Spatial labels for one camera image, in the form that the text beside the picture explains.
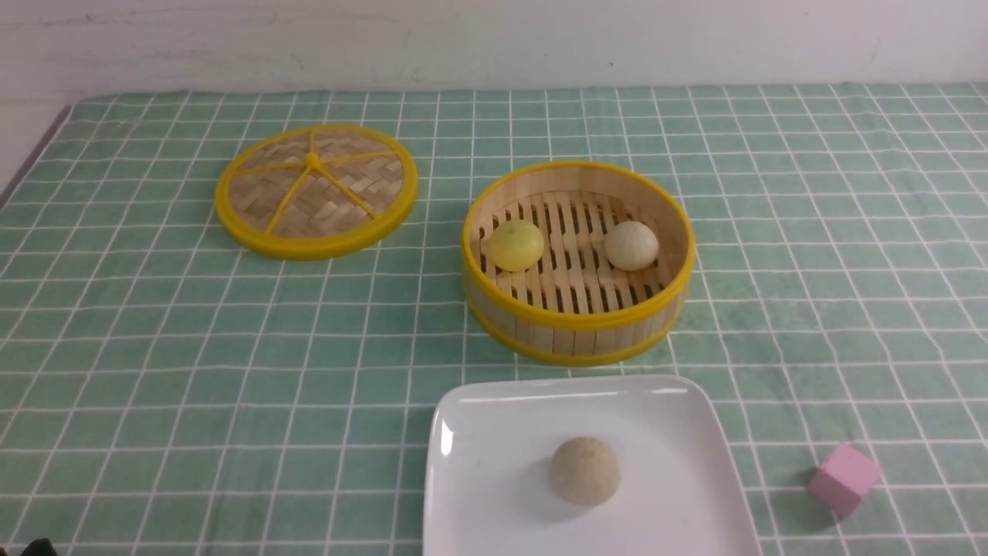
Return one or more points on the white steamed bun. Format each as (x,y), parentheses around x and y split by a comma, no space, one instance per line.
(631,246)

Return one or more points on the yellow bamboo steamer lid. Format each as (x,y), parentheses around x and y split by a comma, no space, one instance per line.
(317,193)

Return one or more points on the green checkered tablecloth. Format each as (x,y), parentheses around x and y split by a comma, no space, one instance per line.
(165,392)

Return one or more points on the white square plate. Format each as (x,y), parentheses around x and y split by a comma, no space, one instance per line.
(487,479)

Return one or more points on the beige steamed bun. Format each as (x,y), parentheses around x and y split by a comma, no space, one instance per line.
(585,471)

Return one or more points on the yellow steamed bun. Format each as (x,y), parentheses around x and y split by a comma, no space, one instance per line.
(515,246)

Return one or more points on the yellow bamboo steamer basket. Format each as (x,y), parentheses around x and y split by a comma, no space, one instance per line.
(573,307)

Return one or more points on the pink cube block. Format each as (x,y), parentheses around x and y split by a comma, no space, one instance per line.
(844,479)

